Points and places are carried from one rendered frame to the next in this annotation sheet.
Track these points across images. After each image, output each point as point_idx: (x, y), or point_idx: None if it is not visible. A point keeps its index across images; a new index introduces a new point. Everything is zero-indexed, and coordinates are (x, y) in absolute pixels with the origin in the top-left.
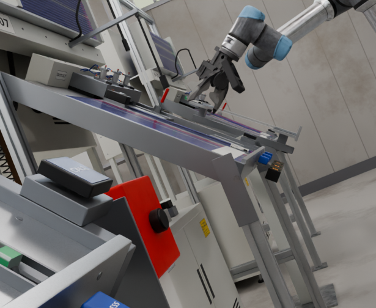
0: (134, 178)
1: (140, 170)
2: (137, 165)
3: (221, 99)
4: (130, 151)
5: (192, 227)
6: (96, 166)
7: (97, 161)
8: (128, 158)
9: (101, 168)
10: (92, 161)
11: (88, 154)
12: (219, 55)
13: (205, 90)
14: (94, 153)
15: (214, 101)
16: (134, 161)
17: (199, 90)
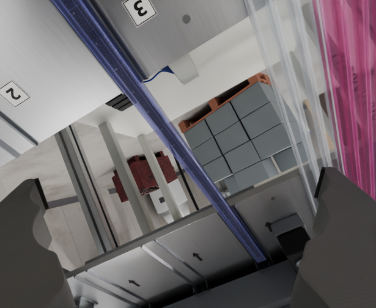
0: (95, 186)
1: (86, 196)
2: (93, 203)
3: None
4: (105, 227)
5: None
6: (145, 209)
7: (145, 217)
8: (106, 217)
9: (136, 208)
10: (149, 218)
11: (154, 227)
12: None
13: (309, 241)
14: (150, 228)
15: (49, 242)
16: (98, 211)
17: None
